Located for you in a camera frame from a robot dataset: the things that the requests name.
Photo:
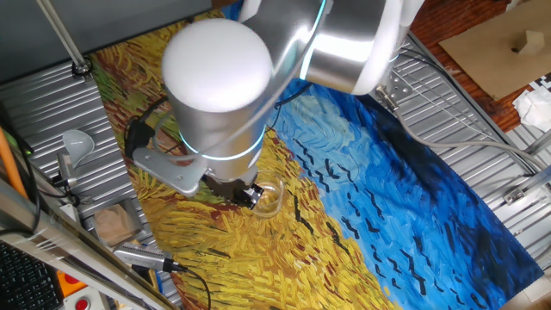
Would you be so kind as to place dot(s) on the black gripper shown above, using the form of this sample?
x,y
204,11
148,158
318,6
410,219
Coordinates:
x,y
226,187

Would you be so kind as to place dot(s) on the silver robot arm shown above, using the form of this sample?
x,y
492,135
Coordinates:
x,y
215,107

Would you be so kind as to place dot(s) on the clear glass beaker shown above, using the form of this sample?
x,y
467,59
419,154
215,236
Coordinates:
x,y
271,206

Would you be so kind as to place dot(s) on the painted wheatfield tablecloth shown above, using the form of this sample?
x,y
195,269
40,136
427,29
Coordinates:
x,y
387,194

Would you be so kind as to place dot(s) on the light wooden block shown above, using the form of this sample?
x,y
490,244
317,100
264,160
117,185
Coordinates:
x,y
114,224

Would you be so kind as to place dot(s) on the grey plastic ladle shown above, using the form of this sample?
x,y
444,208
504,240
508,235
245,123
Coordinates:
x,y
78,144

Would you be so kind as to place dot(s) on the grey red-button box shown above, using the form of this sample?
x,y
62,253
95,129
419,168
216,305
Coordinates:
x,y
84,303

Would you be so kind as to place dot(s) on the orange red-button box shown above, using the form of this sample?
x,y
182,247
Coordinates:
x,y
69,282

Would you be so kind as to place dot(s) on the black pole foot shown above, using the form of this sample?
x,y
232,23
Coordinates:
x,y
82,68

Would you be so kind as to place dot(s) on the black keyboard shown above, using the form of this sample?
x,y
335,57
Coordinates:
x,y
26,280

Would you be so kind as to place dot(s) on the metal stand pole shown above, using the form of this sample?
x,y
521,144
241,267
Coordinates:
x,y
60,30

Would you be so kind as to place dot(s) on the brown cardboard sheet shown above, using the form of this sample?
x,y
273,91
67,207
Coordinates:
x,y
482,56

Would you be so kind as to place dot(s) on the aluminium profile bar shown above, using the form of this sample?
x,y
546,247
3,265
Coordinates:
x,y
538,142
536,178

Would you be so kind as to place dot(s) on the crumpled white tissue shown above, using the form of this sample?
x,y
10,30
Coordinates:
x,y
534,109

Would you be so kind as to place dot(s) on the black white marker sheet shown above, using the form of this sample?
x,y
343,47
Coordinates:
x,y
543,82

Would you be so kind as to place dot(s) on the small cardboard cube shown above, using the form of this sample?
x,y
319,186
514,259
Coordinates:
x,y
533,43

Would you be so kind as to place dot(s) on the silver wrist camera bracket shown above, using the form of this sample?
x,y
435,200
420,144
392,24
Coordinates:
x,y
168,172

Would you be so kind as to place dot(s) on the silver depth camera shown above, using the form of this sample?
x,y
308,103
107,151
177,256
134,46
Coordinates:
x,y
142,257

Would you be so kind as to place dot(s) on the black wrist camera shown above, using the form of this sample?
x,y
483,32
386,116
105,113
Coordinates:
x,y
138,135

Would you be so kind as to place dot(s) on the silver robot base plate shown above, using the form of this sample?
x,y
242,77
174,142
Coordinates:
x,y
400,88

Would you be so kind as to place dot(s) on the small silver mounted camera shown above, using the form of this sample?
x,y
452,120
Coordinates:
x,y
66,172

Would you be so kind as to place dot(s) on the aluminium frame beam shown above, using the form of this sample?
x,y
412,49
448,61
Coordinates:
x,y
51,241

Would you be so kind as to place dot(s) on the metal corner bracket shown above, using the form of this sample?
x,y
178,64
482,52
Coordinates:
x,y
518,196

